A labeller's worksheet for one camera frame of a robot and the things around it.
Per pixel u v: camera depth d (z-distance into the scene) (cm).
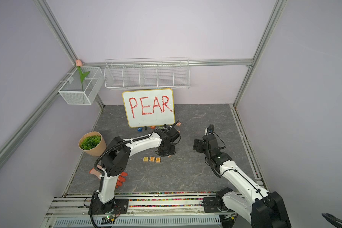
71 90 83
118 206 73
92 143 85
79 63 90
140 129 105
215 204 74
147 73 97
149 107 99
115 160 52
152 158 89
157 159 89
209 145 62
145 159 89
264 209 39
